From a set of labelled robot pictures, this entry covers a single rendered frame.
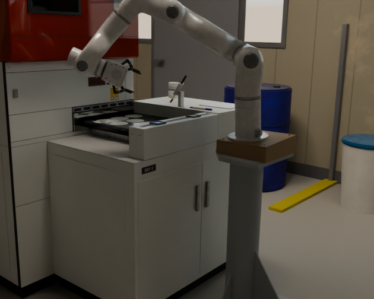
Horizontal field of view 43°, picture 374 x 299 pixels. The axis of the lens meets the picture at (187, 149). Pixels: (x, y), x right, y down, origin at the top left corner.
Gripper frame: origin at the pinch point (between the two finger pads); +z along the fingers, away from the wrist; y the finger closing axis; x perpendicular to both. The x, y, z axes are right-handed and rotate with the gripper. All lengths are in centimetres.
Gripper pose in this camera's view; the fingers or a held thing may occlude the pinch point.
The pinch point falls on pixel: (135, 82)
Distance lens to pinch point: 224.3
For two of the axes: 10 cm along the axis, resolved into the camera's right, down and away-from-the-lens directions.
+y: 3.7, -9.3, -0.5
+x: -2.0, -1.3, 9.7
